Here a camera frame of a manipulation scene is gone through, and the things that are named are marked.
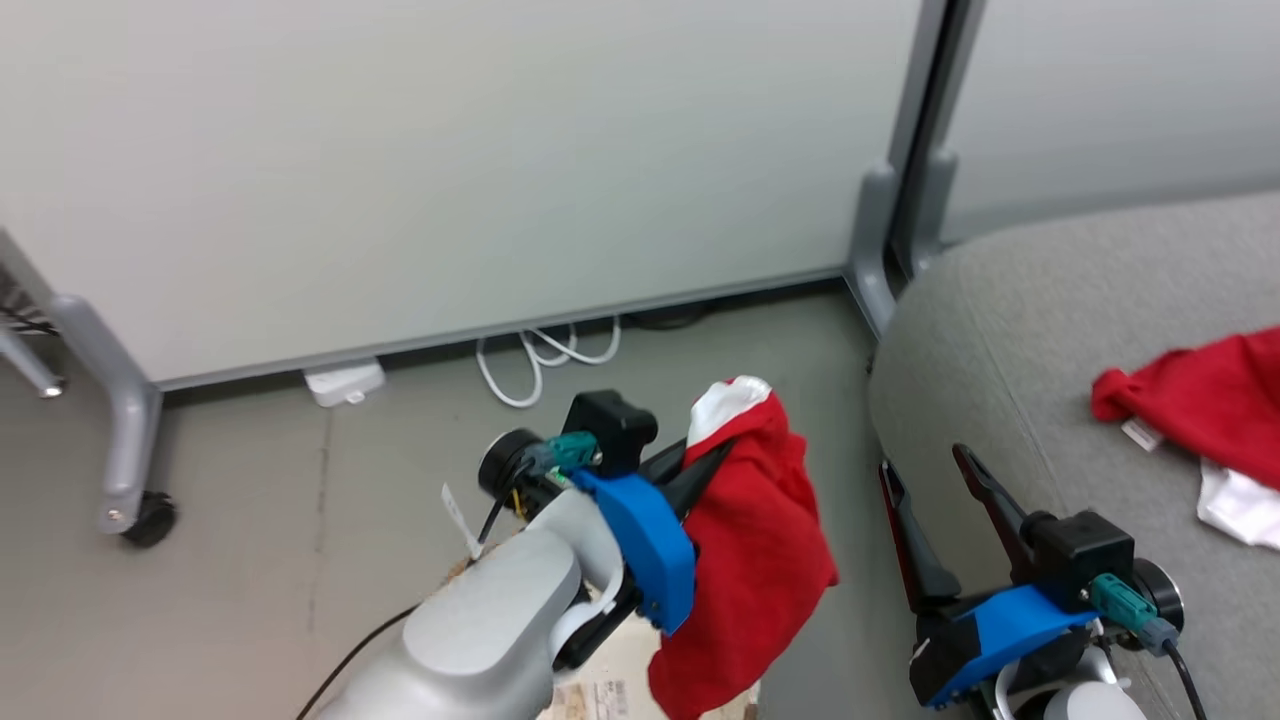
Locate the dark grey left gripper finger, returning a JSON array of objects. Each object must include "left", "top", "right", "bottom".
[
  {"left": 666, "top": 438, "right": 739, "bottom": 523},
  {"left": 640, "top": 440, "right": 694, "bottom": 488}
]

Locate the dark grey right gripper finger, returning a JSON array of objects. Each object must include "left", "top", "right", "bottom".
[
  {"left": 951, "top": 442, "right": 1053, "bottom": 583},
  {"left": 877, "top": 457, "right": 964, "bottom": 614}
]

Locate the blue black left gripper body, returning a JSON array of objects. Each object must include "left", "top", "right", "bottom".
[{"left": 545, "top": 466, "right": 700, "bottom": 673}]

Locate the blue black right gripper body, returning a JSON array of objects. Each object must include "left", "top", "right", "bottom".
[{"left": 906, "top": 582, "right": 1103, "bottom": 711}]

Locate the red jersey with white trim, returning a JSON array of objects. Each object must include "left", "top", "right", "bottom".
[{"left": 647, "top": 375, "right": 840, "bottom": 720}]

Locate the plain red garment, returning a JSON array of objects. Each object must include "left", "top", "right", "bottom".
[{"left": 1090, "top": 325, "right": 1280, "bottom": 492}]

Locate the white fabric item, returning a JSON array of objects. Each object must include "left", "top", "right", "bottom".
[{"left": 1196, "top": 458, "right": 1280, "bottom": 552}]

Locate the grey fabric sofa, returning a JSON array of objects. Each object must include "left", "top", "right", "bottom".
[{"left": 867, "top": 190, "right": 1280, "bottom": 720}]

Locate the white power adapter box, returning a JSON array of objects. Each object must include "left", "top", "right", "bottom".
[{"left": 302, "top": 357, "right": 388, "bottom": 409}]

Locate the large white partition panel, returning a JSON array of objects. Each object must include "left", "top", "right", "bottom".
[{"left": 0, "top": 0, "right": 949, "bottom": 393}]

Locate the black caster wheel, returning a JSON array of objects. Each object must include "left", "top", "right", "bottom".
[{"left": 120, "top": 490, "right": 180, "bottom": 550}]

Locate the grey metal leg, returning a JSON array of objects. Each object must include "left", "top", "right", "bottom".
[{"left": 0, "top": 322, "right": 69, "bottom": 400}]

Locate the teal left camera connector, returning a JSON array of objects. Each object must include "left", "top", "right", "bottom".
[{"left": 528, "top": 431, "right": 603, "bottom": 474}]

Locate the teal camera connector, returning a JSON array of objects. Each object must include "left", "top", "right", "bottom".
[
  {"left": 528, "top": 431, "right": 603, "bottom": 474},
  {"left": 1087, "top": 571, "right": 1182, "bottom": 658}
]

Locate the teal right camera connector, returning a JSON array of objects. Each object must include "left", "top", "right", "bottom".
[{"left": 1087, "top": 571, "right": 1182, "bottom": 658}]

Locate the dark cable loop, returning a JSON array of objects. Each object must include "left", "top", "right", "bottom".
[{"left": 625, "top": 304, "right": 713, "bottom": 332}]

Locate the white coiled cable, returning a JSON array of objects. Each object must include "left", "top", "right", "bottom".
[{"left": 474, "top": 315, "right": 624, "bottom": 410}]

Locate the white cable tie tag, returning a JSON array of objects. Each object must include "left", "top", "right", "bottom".
[{"left": 439, "top": 482, "right": 485, "bottom": 562}]

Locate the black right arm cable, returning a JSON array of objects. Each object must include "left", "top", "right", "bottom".
[{"left": 1158, "top": 638, "right": 1212, "bottom": 720}]

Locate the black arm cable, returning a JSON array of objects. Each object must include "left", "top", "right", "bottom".
[
  {"left": 294, "top": 468, "right": 533, "bottom": 720},
  {"left": 1158, "top": 638, "right": 1212, "bottom": 720}
]

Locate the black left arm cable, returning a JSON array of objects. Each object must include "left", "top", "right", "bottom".
[{"left": 294, "top": 468, "right": 533, "bottom": 720}]

